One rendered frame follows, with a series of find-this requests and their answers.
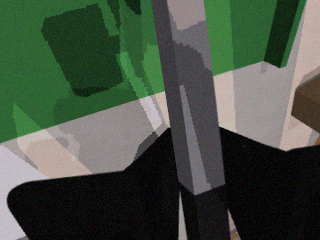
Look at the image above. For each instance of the brown cube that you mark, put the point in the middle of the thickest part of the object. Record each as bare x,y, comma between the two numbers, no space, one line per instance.
306,105

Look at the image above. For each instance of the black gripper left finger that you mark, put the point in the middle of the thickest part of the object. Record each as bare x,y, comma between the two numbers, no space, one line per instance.
143,199

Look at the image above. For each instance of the green flat mat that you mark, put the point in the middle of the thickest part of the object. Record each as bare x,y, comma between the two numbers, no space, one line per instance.
61,60

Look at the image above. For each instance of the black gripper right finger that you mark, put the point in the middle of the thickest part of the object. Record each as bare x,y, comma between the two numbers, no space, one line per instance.
268,190

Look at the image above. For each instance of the dark grey rod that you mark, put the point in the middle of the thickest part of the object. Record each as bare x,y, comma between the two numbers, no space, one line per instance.
187,71

